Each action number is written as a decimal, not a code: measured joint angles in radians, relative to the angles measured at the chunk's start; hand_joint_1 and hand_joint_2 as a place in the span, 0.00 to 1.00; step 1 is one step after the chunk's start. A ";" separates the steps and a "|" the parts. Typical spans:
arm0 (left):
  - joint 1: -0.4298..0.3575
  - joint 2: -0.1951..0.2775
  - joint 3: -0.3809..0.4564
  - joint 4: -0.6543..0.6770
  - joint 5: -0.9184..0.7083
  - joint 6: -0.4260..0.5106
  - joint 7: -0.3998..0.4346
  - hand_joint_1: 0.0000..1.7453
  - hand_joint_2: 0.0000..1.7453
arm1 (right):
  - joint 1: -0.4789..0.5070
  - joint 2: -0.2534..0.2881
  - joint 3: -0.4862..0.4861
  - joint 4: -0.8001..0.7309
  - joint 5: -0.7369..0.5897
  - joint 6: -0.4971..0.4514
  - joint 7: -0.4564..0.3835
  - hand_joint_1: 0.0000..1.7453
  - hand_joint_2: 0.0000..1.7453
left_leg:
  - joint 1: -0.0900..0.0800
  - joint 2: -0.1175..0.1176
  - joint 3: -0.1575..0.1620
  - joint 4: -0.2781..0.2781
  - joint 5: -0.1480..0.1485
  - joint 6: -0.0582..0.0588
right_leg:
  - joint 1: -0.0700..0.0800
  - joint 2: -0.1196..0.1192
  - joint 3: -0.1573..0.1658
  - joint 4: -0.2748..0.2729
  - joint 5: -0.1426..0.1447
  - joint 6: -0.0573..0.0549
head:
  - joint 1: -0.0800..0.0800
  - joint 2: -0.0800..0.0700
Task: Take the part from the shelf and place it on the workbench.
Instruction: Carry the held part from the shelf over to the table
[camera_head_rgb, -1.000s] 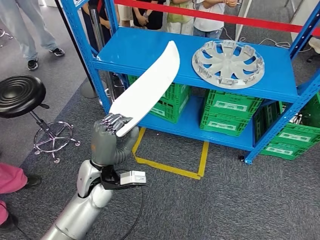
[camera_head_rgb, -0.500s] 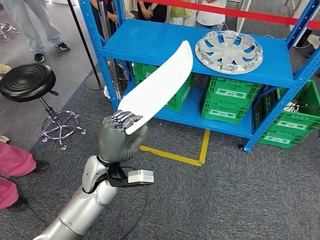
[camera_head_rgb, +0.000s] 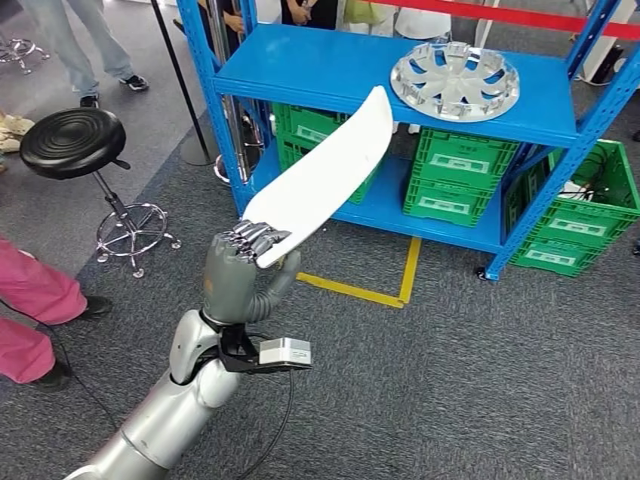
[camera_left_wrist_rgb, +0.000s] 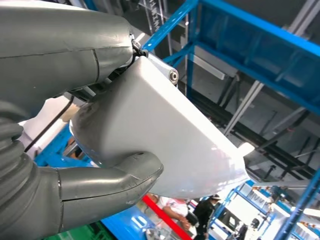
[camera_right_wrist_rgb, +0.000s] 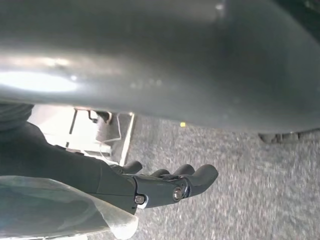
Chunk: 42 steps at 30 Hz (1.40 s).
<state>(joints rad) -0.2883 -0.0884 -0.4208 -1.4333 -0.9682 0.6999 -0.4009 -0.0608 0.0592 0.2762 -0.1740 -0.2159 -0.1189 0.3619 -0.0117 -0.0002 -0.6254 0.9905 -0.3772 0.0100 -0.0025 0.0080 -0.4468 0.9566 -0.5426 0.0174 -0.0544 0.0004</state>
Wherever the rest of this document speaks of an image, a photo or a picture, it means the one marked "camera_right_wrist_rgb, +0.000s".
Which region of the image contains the translucent plastic cover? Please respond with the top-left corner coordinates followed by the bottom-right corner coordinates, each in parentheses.
top-left (0, 175), bottom-right (140, 240)

